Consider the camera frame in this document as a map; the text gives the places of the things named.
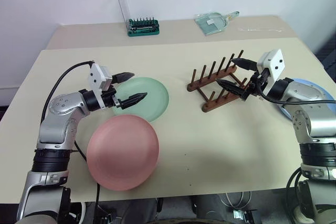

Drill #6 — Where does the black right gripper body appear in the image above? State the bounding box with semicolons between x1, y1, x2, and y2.
247;68;270;101

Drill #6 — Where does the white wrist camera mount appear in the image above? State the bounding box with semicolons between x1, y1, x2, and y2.
256;49;286;96
87;62;113;110

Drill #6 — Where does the black metal clamp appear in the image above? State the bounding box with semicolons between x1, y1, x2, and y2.
230;208;260;224

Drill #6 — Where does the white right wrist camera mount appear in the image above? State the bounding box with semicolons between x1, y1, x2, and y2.
256;49;286;96

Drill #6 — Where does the red plate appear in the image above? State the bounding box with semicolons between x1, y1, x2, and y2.
86;114;160;191

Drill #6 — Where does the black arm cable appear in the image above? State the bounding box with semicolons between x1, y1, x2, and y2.
253;76;336;104
40;60;102;218

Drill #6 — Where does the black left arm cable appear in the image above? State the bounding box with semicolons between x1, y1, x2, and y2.
40;60;102;218

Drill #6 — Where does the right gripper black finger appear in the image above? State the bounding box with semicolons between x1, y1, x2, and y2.
216;78;249;101
232;58;257;71

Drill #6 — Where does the green plate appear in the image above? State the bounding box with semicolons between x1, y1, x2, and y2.
111;77;170;123

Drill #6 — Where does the clear plastic strip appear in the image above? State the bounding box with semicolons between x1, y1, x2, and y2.
237;26;284;33

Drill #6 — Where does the blue plate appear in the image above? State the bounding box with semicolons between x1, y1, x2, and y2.
272;78;336;120

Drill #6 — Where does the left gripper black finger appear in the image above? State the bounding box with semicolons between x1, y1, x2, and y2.
120;92;148;110
112;72;135;84

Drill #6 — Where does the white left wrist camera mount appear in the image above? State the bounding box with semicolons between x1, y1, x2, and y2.
87;62;113;110

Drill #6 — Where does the clear green dustpan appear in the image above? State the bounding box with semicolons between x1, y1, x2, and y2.
194;10;240;36

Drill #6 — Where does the brown wooden dish rack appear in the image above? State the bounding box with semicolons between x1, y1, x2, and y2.
186;49;250;112

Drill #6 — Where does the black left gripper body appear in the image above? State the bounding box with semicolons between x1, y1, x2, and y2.
101;83;124;110

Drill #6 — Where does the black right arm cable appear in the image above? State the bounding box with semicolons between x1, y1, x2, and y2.
253;76;336;104

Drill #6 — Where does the green screwdriver bit set case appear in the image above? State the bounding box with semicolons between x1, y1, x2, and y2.
118;0;160;37

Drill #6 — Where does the thin white cable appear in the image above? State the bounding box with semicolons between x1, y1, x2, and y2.
223;191;253;209

